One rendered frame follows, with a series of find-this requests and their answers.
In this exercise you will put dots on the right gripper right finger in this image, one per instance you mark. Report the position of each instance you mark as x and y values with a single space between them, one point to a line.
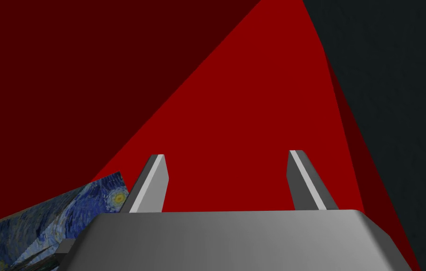
307 184

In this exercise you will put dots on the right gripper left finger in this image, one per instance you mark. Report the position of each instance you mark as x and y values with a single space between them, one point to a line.
149 188

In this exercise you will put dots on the blue swirly night sky painting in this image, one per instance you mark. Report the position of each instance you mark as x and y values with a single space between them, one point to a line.
47 222

